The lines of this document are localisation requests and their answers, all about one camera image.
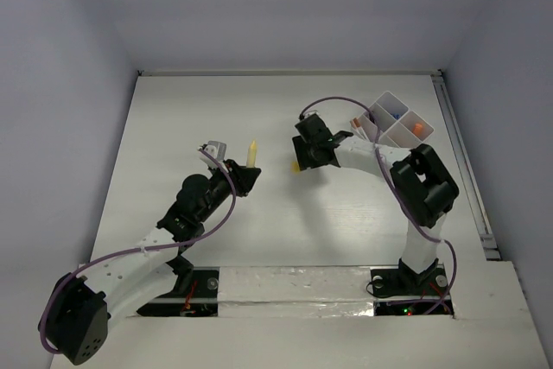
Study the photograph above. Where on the white brown-capped marker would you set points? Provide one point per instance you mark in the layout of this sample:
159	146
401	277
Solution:
357	128

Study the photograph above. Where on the aluminium rail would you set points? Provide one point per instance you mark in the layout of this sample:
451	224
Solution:
487	239

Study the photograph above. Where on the white divided organizer tray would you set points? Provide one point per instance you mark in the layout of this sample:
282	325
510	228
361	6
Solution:
394	133

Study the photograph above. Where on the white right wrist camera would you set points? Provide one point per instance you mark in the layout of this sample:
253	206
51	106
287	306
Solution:
307	114

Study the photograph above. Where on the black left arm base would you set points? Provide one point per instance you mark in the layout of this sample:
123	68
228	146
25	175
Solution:
195	293

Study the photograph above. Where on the yellow highlighter pen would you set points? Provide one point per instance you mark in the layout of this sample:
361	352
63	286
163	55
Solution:
251	155

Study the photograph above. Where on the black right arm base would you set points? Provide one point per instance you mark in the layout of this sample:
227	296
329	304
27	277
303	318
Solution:
399	291

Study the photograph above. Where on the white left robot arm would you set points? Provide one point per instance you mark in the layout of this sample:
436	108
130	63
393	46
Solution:
86	304

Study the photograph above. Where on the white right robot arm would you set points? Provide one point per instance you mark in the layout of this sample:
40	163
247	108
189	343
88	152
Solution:
418	179

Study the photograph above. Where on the yellow highlighter cap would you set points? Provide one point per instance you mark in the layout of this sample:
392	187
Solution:
295	167

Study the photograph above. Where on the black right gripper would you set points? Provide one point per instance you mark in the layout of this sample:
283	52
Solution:
305	160

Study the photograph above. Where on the orange marker cap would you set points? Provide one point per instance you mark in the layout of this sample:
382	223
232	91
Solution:
418	129

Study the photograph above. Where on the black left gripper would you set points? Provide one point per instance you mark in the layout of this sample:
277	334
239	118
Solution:
241	176

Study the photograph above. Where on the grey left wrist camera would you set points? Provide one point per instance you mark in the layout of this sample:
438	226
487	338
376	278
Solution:
213	153

